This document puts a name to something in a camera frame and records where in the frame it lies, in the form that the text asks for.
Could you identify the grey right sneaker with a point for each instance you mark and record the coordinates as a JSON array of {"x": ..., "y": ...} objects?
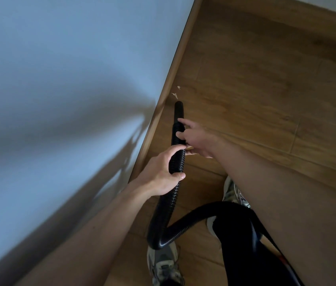
[{"x": 230, "y": 192}]

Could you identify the person's right hand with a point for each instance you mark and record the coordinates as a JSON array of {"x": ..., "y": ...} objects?
[{"x": 200, "y": 141}]

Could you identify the person's left forearm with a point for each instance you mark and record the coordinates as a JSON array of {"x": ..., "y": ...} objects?
[{"x": 93, "y": 235}]

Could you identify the person's left hand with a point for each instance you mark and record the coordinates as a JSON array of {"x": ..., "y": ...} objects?
[{"x": 154, "y": 175}]

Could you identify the grey sneaker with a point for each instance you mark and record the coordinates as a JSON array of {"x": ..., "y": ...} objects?
[
  {"x": 230, "y": 192},
  {"x": 163, "y": 266}
]

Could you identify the person's right forearm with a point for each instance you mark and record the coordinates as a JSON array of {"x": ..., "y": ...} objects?
[{"x": 290, "y": 214}]

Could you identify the black vacuum cleaner body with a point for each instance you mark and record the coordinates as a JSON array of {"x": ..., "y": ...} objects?
[{"x": 242, "y": 253}]

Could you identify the person's right thumb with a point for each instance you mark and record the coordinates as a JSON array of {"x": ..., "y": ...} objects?
[{"x": 182, "y": 135}]

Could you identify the wooden skirting board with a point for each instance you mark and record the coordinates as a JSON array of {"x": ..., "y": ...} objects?
[{"x": 168, "y": 86}]

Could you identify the grey left sneaker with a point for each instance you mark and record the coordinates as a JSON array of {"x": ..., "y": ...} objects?
[{"x": 163, "y": 266}]

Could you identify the person's left thumb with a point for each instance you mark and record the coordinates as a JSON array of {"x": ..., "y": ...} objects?
[{"x": 174, "y": 178}]

